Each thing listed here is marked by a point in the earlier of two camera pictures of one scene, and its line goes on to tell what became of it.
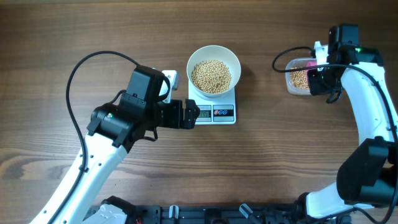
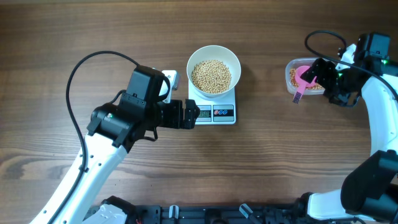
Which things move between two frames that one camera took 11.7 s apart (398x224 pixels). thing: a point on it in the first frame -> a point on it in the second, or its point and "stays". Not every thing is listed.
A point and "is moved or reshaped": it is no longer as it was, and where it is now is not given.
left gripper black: (176, 121) stays
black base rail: (240, 214) stays
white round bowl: (217, 53) stays
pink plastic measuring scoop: (311, 63) is moved or reshaped
